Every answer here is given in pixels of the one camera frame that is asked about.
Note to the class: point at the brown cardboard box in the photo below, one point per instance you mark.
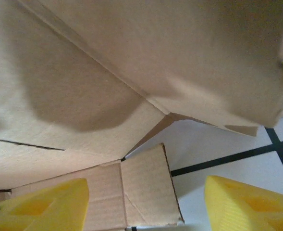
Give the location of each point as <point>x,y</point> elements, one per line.
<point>131,60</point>

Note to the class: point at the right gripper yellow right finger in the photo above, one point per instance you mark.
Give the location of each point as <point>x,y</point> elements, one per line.
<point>251,211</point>

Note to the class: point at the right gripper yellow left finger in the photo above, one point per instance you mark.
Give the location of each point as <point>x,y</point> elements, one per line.
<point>47,211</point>

